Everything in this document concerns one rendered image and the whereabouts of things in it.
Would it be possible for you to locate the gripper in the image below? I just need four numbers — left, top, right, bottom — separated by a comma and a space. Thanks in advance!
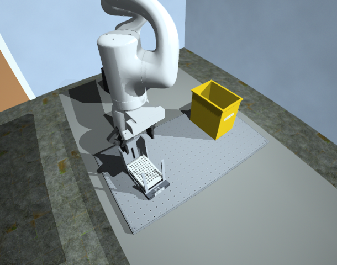
107, 105, 156, 155

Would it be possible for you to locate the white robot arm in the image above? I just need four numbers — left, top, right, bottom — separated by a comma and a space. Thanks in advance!
97, 0, 179, 135

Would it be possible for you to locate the yellow open-top bin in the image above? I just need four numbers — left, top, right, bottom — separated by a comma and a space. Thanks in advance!
190, 80, 243, 140

